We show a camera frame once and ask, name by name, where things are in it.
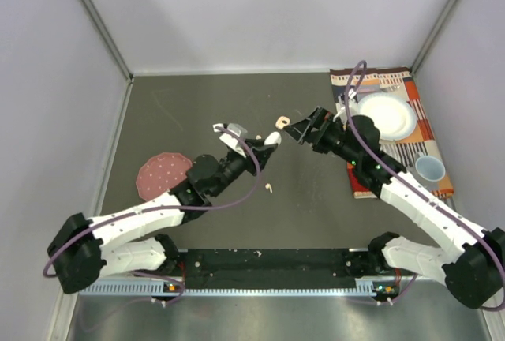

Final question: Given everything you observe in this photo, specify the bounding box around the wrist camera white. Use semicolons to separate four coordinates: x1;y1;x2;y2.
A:
212;123;247;158
334;87;359;122

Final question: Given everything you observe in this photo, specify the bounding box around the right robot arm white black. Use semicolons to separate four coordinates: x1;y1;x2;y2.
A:
283;107;504;309

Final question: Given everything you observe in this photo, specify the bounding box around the white earbud charging case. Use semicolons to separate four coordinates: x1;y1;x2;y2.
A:
264;132;282;146

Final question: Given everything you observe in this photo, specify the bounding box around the light blue cup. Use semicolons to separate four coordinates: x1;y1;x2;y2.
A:
414;152;446;182

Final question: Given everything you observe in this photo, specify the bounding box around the pink earbud charging case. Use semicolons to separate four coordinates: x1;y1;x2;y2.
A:
275;116;290;130

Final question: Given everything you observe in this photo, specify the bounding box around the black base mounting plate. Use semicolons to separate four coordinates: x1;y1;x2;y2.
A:
173;247;418;290

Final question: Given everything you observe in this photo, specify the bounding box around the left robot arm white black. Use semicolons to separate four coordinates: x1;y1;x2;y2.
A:
47;132;282;294

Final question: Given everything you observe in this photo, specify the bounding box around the white paper plate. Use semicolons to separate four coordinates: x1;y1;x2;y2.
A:
357;93;417;141

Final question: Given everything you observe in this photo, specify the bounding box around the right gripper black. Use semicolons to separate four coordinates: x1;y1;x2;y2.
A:
283;107;361;167

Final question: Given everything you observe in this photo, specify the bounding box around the right aluminium corner post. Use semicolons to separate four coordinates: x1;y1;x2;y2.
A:
410;0;461;75

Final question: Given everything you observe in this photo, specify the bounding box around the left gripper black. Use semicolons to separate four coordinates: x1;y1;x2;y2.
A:
209;139;276;198

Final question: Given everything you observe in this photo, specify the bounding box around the left aluminium corner post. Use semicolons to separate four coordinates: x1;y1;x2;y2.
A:
79;0;133;82

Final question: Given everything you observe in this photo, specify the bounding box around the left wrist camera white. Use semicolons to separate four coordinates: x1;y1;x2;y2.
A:
212;123;247;158

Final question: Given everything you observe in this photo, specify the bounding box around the pink polka dot plate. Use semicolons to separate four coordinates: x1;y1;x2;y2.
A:
135;152;193;201

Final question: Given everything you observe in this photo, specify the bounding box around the patterned orange placemat cloth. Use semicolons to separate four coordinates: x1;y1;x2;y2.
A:
330;66;455;200

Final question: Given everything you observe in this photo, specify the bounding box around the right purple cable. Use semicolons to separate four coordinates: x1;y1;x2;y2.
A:
344;60;505;312

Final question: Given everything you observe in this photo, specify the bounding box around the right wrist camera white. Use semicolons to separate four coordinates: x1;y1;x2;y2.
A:
334;87;359;122

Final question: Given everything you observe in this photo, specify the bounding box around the aluminium corner post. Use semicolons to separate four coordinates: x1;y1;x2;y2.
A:
410;0;461;75
79;0;133;82

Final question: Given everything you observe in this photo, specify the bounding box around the pink handled fork rear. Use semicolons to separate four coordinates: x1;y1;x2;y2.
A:
355;84;401;95

